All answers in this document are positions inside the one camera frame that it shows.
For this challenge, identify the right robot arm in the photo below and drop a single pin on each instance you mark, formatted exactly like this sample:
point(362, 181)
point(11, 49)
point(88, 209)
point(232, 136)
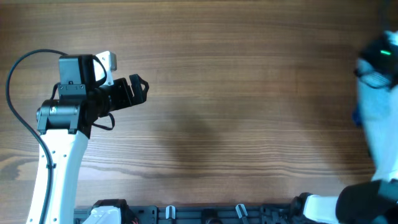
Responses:
point(374, 201)

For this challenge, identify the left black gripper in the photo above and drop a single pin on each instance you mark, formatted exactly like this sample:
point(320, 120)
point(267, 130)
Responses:
point(125, 99)

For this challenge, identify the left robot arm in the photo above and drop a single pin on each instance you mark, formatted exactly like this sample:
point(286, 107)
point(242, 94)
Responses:
point(86, 92)

